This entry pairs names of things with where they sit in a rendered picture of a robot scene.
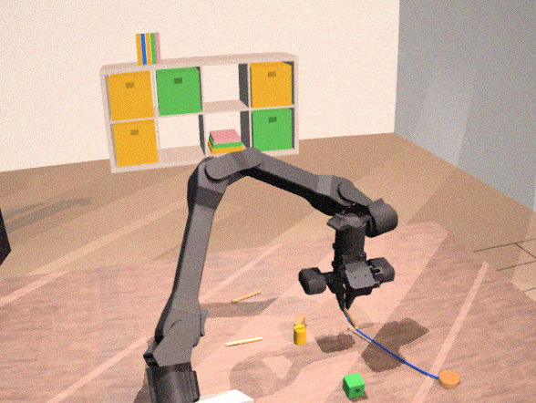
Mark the green cube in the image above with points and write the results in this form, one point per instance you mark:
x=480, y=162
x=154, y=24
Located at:
x=353, y=386

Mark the short yellow cylinder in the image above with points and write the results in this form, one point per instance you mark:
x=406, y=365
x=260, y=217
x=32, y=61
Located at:
x=299, y=334

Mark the orange round disc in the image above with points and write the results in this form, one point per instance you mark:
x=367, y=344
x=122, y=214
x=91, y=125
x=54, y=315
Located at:
x=448, y=379

